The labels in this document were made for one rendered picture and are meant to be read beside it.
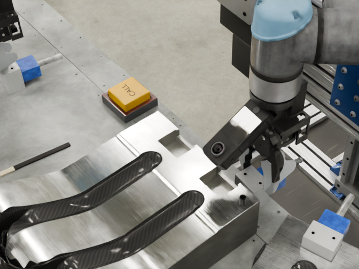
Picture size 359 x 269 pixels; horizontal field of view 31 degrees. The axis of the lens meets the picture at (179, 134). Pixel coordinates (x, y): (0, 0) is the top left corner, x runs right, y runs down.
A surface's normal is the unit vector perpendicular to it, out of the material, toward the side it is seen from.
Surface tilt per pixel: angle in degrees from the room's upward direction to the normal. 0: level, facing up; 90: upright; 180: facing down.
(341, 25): 26
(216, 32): 0
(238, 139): 30
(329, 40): 60
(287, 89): 90
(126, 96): 0
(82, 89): 0
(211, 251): 90
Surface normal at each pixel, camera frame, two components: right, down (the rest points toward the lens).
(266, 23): -0.67, 0.52
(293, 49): -0.09, 0.67
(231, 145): -0.43, -0.36
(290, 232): -0.03, -0.68
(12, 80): 0.50, 0.62
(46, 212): 0.36, -0.80
